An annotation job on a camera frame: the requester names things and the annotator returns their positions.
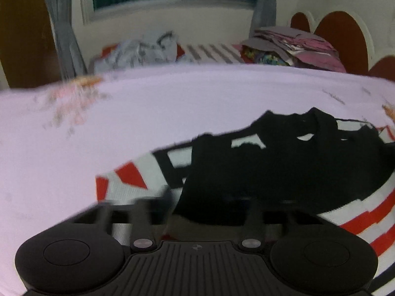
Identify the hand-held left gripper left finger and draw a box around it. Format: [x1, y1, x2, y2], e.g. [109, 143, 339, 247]
[72, 189, 174, 252]

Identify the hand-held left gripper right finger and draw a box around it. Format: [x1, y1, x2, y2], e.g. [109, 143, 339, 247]
[240, 198, 323, 250]

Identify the striped knit sweater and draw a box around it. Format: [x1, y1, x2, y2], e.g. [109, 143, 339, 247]
[96, 107, 395, 293]

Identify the pile of grey clothes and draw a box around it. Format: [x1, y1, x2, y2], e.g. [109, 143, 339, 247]
[93, 31, 179, 73]

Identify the stack of folded pink clothes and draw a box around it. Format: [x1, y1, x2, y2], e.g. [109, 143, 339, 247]
[241, 26, 346, 73]

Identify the pink floral bed sheet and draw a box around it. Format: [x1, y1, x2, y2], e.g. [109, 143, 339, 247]
[0, 63, 395, 296]

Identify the striped mattress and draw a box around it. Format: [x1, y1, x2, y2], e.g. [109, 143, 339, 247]
[177, 42, 247, 65]

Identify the grey curtain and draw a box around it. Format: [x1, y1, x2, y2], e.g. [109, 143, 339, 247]
[248, 0, 283, 36]
[41, 0, 88, 82]

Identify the brown and white headboard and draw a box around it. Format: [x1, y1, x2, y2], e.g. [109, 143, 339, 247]
[290, 11, 395, 82]

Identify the brown wooden door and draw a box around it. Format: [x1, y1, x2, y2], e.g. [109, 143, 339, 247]
[0, 0, 62, 91]

